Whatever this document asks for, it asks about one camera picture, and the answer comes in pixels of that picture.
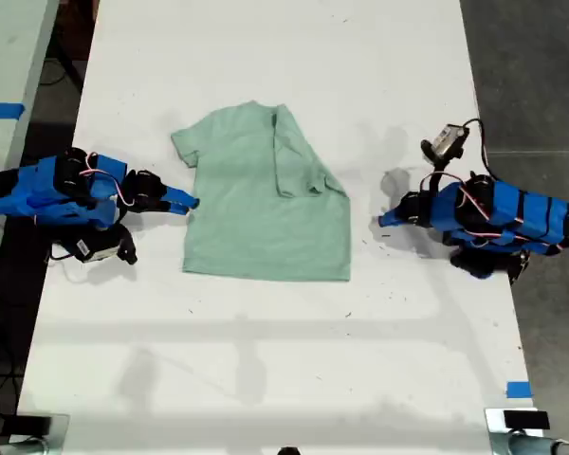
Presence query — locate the black camera cable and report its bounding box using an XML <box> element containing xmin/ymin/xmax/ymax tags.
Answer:
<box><xmin>463</xmin><ymin>118</ymin><xmax>492</xmax><ymax>179</ymax></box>

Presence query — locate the black clamp pad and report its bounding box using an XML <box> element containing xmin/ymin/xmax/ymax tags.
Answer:
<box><xmin>16</xmin><ymin>415</ymin><xmax>53</xmax><ymax>436</ymax></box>
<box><xmin>503</xmin><ymin>410</ymin><xmax>551</xmax><ymax>431</ymax></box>

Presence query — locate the grey metal pipe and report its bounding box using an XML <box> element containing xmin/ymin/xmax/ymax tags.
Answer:
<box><xmin>506</xmin><ymin>432</ymin><xmax>569</xmax><ymax>455</ymax></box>
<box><xmin>0</xmin><ymin>437</ymin><xmax>49</xmax><ymax>455</ymax></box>

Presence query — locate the black camera stalk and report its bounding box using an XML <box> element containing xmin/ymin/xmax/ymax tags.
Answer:
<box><xmin>116</xmin><ymin>224</ymin><xmax>139</xmax><ymax>264</ymax></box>
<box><xmin>426</xmin><ymin>158</ymin><xmax>457</xmax><ymax>190</ymax></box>

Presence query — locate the pale green T-shirt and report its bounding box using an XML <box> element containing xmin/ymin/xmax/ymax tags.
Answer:
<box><xmin>170</xmin><ymin>100</ymin><xmax>353</xmax><ymax>283</ymax></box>

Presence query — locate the black camera box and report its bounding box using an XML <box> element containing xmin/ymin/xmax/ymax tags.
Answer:
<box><xmin>420</xmin><ymin>123</ymin><xmax>470</xmax><ymax>163</ymax></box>
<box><xmin>74</xmin><ymin>234</ymin><xmax>122</xmax><ymax>264</ymax></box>

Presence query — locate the short blue tape strip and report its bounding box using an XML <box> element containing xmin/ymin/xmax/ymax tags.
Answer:
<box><xmin>505</xmin><ymin>380</ymin><xmax>534</xmax><ymax>399</ymax></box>

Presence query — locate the metal table bracket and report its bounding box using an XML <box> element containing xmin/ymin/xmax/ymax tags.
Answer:
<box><xmin>484</xmin><ymin>407</ymin><xmax>552</xmax><ymax>455</ymax></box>
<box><xmin>16</xmin><ymin>412</ymin><xmax>71</xmax><ymax>446</ymax></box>

